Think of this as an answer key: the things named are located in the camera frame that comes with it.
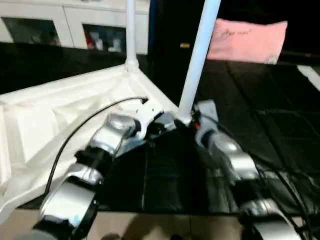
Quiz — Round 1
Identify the white plastic table leg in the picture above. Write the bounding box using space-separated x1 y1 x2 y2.
177 0 222 126
124 0 142 74

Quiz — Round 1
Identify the white plastic table top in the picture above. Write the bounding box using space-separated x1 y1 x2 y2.
0 62 182 222

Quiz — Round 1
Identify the pink pillow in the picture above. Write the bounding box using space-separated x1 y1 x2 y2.
206 18 289 65

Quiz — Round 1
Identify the white glass-door cabinet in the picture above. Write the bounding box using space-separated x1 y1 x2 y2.
0 0 151 55

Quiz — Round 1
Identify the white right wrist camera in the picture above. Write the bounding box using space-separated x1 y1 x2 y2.
192 99 219 132

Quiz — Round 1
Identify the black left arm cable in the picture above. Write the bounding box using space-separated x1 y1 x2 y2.
44 97 150 197

